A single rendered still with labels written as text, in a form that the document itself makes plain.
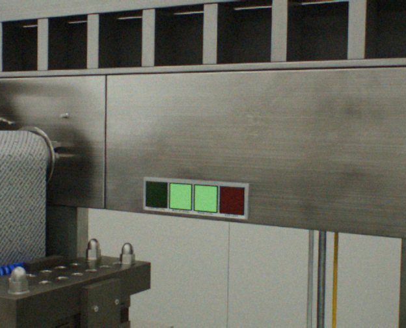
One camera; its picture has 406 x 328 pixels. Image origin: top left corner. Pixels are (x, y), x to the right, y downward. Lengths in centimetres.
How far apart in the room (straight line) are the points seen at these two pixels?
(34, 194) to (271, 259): 258
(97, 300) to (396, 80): 69
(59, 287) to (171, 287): 304
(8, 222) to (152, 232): 292
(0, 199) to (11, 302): 28
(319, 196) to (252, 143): 17
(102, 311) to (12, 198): 30
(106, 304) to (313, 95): 57
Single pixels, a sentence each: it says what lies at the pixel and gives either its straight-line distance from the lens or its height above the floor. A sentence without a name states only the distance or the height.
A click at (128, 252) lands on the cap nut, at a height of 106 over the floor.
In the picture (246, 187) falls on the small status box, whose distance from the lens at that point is 133.
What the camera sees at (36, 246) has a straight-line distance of 152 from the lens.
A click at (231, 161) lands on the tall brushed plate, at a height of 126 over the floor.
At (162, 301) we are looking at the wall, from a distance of 437.
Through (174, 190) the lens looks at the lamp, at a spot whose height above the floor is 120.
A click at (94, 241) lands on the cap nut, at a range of 155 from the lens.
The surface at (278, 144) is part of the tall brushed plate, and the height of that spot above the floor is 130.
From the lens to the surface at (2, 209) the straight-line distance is 145.
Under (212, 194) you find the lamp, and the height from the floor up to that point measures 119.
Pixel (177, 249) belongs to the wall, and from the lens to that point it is 425.
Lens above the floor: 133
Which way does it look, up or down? 3 degrees down
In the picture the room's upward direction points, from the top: 1 degrees clockwise
